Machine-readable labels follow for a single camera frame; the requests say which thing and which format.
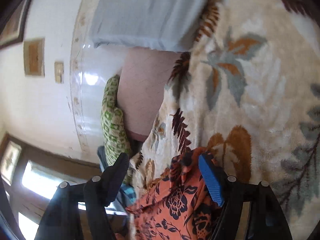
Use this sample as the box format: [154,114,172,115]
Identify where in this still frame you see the small framed wall plaque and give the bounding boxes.
[23,38,45,77]

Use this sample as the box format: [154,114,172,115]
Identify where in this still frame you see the wooden stained-glass door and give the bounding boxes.
[1,134,129,239]

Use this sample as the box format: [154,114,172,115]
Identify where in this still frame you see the green white checkered pillow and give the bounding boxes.
[100,75,131,166]

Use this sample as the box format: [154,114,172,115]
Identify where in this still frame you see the large framed painting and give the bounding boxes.
[1,0,32,49]

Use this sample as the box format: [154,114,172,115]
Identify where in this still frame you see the cream leaf-pattern bed blanket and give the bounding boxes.
[133,0,319,239]

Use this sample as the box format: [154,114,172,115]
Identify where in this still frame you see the light blue pillow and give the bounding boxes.
[91,0,208,52]

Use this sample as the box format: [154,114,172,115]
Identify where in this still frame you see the teal striped cloth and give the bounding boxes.
[119,183,136,203]

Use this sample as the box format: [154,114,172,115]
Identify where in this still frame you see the beige wall light switch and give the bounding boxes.
[54,61,64,84]

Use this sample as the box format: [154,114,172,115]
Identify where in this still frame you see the orange floral blouse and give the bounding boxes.
[127,147,221,239]

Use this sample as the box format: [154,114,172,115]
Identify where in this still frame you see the blue grey cloth garment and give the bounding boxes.
[96,146,131,209]

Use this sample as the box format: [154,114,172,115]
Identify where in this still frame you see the pink mattress headboard cushion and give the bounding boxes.
[117,47,180,142]

